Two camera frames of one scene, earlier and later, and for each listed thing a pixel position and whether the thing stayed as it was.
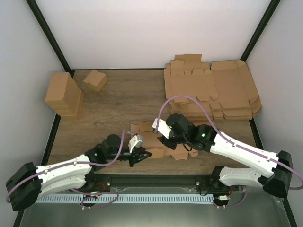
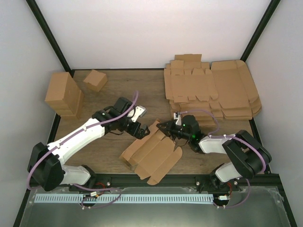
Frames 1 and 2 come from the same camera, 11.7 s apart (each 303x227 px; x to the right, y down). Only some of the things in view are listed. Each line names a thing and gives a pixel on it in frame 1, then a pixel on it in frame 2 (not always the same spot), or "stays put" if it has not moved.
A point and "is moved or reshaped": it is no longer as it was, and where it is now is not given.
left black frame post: x=43 y=24 stays put
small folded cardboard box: x=96 y=80 stays put
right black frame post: x=271 y=7 stays put
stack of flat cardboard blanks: x=187 y=75 stays put
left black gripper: x=138 y=156 -> x=134 y=131
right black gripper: x=171 y=145 -> x=168 y=125
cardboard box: x=156 y=147 is moved or reshaped
